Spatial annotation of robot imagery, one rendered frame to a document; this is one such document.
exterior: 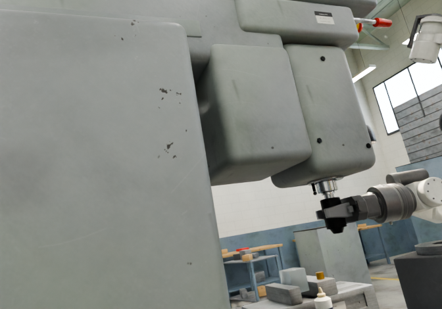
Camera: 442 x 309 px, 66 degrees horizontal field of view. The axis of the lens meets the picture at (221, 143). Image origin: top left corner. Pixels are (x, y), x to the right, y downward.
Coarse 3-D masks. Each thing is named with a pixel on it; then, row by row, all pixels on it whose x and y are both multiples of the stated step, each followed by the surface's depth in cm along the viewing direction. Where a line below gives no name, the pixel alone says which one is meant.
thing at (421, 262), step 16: (400, 256) 57; (416, 256) 54; (432, 256) 51; (400, 272) 55; (416, 272) 53; (432, 272) 51; (416, 288) 53; (432, 288) 51; (416, 304) 53; (432, 304) 51
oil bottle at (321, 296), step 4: (320, 288) 83; (320, 292) 83; (320, 296) 82; (324, 296) 82; (316, 300) 82; (320, 300) 81; (324, 300) 81; (328, 300) 81; (316, 304) 82; (320, 304) 81; (324, 304) 81; (328, 304) 81; (316, 308) 82; (320, 308) 81; (324, 308) 81; (328, 308) 81; (332, 308) 81
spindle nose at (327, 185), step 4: (328, 180) 79; (332, 180) 80; (316, 184) 81; (320, 184) 80; (324, 184) 79; (328, 184) 79; (332, 184) 79; (336, 184) 80; (316, 188) 82; (320, 188) 80; (324, 188) 79; (328, 188) 79; (332, 188) 79; (336, 188) 80; (320, 192) 80
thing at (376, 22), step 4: (356, 20) 88; (360, 20) 89; (364, 20) 89; (368, 20) 90; (372, 20) 90; (376, 20) 91; (380, 20) 90; (384, 20) 91; (388, 20) 92; (372, 24) 92; (376, 24) 91; (380, 24) 91; (384, 24) 91; (388, 24) 92
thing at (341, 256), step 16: (432, 160) 582; (432, 176) 581; (352, 224) 522; (416, 224) 595; (432, 224) 577; (304, 240) 515; (320, 240) 488; (336, 240) 500; (352, 240) 512; (432, 240) 576; (304, 256) 516; (320, 256) 485; (336, 256) 491; (352, 256) 503; (336, 272) 482; (352, 272) 494; (368, 272) 507
